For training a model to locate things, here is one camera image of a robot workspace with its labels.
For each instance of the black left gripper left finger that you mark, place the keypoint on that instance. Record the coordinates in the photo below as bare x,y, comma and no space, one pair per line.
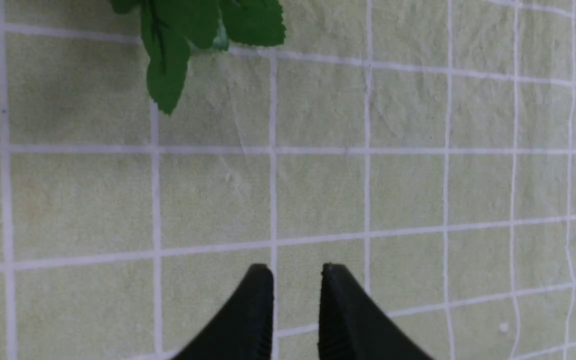
243,329

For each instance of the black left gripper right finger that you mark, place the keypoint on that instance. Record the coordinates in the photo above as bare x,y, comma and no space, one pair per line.
352,327

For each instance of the orange toy carrot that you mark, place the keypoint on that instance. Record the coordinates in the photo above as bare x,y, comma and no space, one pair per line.
171,29

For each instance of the green checkered tablecloth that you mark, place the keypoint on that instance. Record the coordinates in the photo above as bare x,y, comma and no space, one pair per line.
429,145

